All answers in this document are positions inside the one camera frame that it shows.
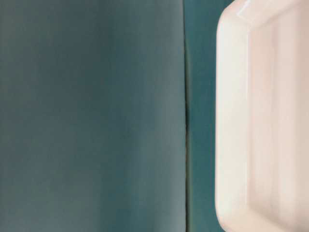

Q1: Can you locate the teal table cloth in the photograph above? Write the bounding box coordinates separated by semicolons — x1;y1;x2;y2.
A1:
0;0;186;232

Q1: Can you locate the white plastic case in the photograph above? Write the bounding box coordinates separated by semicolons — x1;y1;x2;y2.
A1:
215;0;309;232

